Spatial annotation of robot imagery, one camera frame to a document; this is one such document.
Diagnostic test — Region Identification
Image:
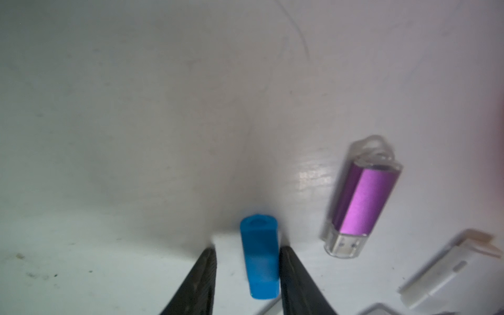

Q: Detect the white usb drive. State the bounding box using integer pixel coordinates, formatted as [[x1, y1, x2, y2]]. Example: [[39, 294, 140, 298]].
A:
[[398, 229, 503, 314], [357, 303, 412, 315]]

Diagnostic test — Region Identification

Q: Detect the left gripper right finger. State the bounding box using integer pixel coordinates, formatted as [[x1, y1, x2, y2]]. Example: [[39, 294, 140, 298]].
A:
[[279, 246, 337, 315]]

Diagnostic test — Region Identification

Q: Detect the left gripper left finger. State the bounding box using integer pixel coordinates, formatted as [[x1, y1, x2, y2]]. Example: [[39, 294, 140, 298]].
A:
[[160, 248, 217, 315]]

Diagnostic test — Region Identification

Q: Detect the blue usb flash drive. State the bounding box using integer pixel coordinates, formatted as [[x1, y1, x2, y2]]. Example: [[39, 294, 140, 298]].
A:
[[240, 214, 280, 300]]

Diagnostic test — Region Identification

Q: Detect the purple usb drive upper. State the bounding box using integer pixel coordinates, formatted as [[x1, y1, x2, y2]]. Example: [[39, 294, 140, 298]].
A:
[[321, 135, 403, 259]]

